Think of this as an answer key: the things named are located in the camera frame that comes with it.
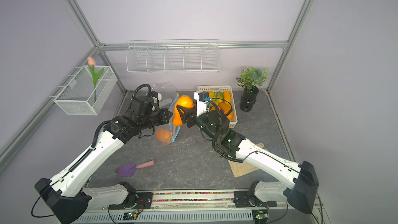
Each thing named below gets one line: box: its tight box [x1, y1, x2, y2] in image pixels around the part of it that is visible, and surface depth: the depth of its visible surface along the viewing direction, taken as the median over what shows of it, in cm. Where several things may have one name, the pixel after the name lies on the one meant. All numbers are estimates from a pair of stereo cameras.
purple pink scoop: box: [115, 159, 156, 177], surface depth 85 cm
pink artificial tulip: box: [87, 56, 105, 103], surface depth 82 cm
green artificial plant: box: [236, 66, 270, 94], surface depth 96 cm
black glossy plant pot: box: [239, 85, 260, 112], surface depth 103 cm
